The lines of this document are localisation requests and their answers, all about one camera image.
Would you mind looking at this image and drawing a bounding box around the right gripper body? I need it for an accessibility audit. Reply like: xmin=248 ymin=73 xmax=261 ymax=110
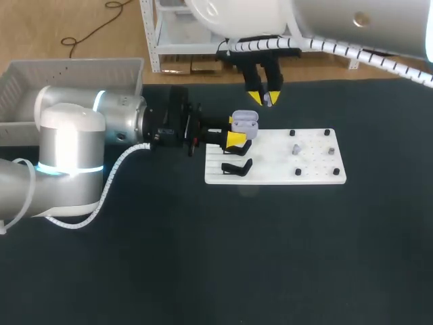
xmin=216 ymin=47 xmax=302 ymax=74

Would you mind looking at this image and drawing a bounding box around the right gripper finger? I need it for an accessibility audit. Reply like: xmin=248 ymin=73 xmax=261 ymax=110
xmin=242 ymin=63 xmax=265 ymax=107
xmin=263 ymin=62 xmax=285 ymax=107

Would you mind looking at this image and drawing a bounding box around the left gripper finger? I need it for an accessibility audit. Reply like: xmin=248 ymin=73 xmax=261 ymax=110
xmin=200 ymin=114 xmax=235 ymax=129
xmin=202 ymin=129 xmax=249 ymax=150

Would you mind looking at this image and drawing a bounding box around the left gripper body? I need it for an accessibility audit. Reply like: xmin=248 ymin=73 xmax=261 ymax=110
xmin=143 ymin=86 xmax=204 ymax=158

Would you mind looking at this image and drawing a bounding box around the lilac earbud case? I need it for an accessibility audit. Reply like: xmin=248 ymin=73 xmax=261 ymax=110
xmin=230 ymin=109 xmax=260 ymax=140

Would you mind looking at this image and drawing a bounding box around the white plate with black stands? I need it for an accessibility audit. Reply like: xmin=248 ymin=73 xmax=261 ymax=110
xmin=204 ymin=128 xmax=348 ymax=186

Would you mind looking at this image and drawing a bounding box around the cardboard box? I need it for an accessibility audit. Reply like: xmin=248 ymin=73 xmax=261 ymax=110
xmin=190 ymin=55 xmax=223 ymax=75
xmin=160 ymin=55 xmax=191 ymax=75

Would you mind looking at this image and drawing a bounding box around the white metal shelf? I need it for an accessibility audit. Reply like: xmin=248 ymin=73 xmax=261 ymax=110
xmin=139 ymin=0 xmax=360 ymax=74

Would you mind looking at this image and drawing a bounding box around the grey slotted basket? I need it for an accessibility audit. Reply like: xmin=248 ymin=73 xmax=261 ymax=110
xmin=0 ymin=57 xmax=145 ymax=148

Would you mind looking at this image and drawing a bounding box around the white cable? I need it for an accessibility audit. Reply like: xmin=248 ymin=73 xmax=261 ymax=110
xmin=45 ymin=142 xmax=154 ymax=230
xmin=218 ymin=35 xmax=433 ymax=90

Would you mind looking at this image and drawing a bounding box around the dark floor cable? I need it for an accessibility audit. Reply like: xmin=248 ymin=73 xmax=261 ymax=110
xmin=60 ymin=0 xmax=133 ymax=59

